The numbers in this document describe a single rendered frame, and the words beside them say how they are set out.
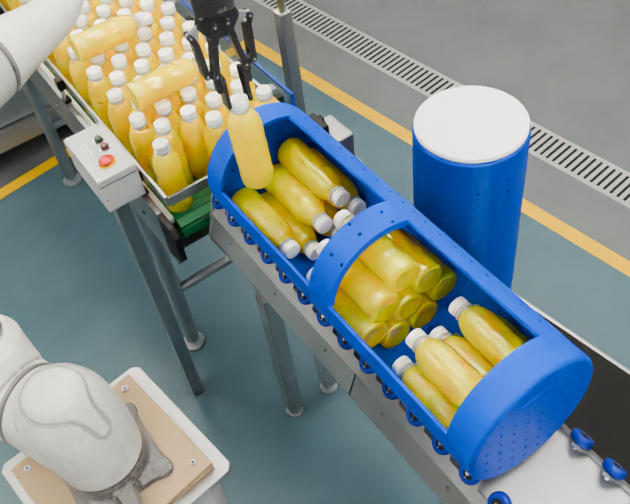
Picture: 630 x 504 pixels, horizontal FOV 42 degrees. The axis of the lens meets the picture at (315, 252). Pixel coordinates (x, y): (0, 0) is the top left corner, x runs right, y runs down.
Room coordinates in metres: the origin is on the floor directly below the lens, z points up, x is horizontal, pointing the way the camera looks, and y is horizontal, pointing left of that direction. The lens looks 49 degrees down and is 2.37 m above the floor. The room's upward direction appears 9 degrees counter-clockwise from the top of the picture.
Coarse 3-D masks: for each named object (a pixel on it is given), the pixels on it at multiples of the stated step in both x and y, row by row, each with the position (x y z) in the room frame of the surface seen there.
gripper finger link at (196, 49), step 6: (192, 36) 1.27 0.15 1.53; (192, 42) 1.26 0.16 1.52; (192, 48) 1.28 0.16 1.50; (198, 48) 1.27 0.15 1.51; (198, 54) 1.26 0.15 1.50; (198, 60) 1.26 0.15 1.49; (204, 60) 1.26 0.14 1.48; (198, 66) 1.28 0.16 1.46; (204, 66) 1.26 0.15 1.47; (204, 72) 1.26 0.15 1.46; (204, 78) 1.26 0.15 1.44; (210, 78) 1.26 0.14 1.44
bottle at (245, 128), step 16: (240, 112) 1.26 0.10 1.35; (256, 112) 1.28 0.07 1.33; (240, 128) 1.25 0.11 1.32; (256, 128) 1.25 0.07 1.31; (240, 144) 1.24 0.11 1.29; (256, 144) 1.24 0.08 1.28; (240, 160) 1.24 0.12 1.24; (256, 160) 1.23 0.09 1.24; (256, 176) 1.23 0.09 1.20; (272, 176) 1.25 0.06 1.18
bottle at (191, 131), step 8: (184, 120) 1.59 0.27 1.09; (192, 120) 1.59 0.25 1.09; (200, 120) 1.60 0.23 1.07; (184, 128) 1.59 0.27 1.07; (192, 128) 1.58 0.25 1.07; (200, 128) 1.59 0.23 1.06; (184, 136) 1.58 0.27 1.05; (192, 136) 1.58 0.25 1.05; (200, 136) 1.58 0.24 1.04; (184, 144) 1.59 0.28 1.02; (192, 144) 1.57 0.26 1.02; (200, 144) 1.58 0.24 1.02; (192, 152) 1.58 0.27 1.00; (200, 152) 1.57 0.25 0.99; (192, 160) 1.58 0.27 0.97; (200, 160) 1.57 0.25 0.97; (208, 160) 1.58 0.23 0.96; (192, 168) 1.58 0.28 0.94; (200, 168) 1.57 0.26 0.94; (200, 176) 1.58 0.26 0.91
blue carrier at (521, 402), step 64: (320, 128) 1.37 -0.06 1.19; (384, 192) 1.12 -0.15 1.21; (320, 256) 1.01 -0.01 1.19; (448, 256) 0.93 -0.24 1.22; (448, 320) 0.95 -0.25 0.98; (512, 320) 0.87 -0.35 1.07; (512, 384) 0.65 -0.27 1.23; (576, 384) 0.69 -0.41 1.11; (448, 448) 0.63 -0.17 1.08; (512, 448) 0.62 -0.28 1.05
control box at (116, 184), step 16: (96, 128) 1.60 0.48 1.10; (80, 144) 1.55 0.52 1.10; (96, 144) 1.54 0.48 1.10; (112, 144) 1.53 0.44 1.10; (80, 160) 1.49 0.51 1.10; (96, 160) 1.49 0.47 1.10; (128, 160) 1.47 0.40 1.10; (96, 176) 1.43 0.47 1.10; (112, 176) 1.42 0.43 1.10; (128, 176) 1.44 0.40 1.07; (96, 192) 1.46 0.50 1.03; (112, 192) 1.42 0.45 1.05; (128, 192) 1.43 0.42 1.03; (144, 192) 1.45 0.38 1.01; (112, 208) 1.41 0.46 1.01
